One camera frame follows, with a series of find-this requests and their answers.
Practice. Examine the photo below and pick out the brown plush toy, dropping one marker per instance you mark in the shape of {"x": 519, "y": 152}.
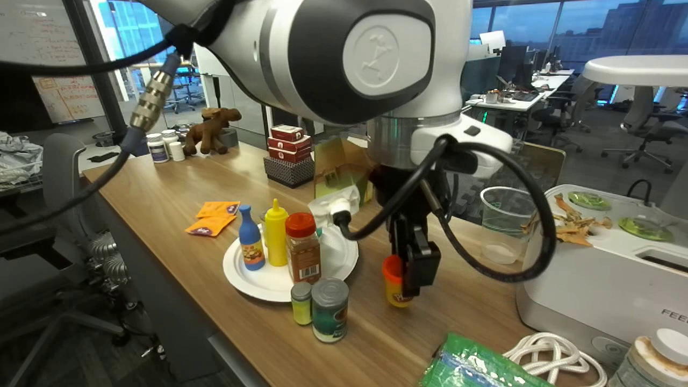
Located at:
{"x": 206, "y": 134}

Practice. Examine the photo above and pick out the middle red box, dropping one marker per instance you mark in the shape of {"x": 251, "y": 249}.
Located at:
{"x": 288, "y": 144}

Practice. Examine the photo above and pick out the large green label can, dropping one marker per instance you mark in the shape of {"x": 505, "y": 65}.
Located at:
{"x": 329, "y": 305}

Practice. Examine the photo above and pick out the red box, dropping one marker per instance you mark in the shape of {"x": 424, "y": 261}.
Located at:
{"x": 288, "y": 154}
{"x": 287, "y": 131}
{"x": 288, "y": 144}

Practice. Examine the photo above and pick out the white round plate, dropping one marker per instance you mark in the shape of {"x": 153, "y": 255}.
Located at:
{"x": 273, "y": 284}

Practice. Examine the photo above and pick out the top red box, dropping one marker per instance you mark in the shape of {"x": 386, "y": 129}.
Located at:
{"x": 287, "y": 131}

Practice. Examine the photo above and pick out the left orange tea packet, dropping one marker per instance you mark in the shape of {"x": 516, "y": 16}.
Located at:
{"x": 208, "y": 225}

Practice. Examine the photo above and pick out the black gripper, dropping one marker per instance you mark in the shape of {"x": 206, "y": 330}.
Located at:
{"x": 419, "y": 261}

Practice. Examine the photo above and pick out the patterned grey box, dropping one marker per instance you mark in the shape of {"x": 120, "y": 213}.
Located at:
{"x": 287, "y": 173}

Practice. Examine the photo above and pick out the clear plastic cup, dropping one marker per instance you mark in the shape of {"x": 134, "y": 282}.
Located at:
{"x": 508, "y": 210}

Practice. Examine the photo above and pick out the right orange tea packet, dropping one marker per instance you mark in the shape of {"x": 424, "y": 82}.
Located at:
{"x": 217, "y": 208}

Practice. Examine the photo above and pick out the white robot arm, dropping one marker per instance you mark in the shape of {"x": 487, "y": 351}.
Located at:
{"x": 393, "y": 65}

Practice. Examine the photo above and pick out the orange tea packet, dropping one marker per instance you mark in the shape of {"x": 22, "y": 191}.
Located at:
{"x": 208, "y": 225}
{"x": 217, "y": 208}

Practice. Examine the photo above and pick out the small yellow-green can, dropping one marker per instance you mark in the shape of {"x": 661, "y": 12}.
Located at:
{"x": 302, "y": 304}

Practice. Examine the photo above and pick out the bottom red box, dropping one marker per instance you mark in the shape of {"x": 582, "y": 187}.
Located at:
{"x": 288, "y": 154}

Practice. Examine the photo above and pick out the yellow mustard bottle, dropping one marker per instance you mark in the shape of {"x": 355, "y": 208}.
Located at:
{"x": 275, "y": 232}

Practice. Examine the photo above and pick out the red lid spice jar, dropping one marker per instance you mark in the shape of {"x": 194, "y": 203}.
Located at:
{"x": 303, "y": 247}

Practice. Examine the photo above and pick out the blue cap figure bottle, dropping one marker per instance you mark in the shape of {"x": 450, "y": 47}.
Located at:
{"x": 250, "y": 238}

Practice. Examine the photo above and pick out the white appliance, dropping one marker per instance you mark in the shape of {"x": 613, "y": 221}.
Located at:
{"x": 625, "y": 280}

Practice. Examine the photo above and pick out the green snack bag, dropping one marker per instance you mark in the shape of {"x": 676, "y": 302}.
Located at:
{"x": 460, "y": 362}

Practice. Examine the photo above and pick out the orange lid play-doh tub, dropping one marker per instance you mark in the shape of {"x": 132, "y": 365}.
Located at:
{"x": 391, "y": 278}

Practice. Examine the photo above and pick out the brown wrist camera box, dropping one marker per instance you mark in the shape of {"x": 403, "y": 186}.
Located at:
{"x": 339, "y": 179}

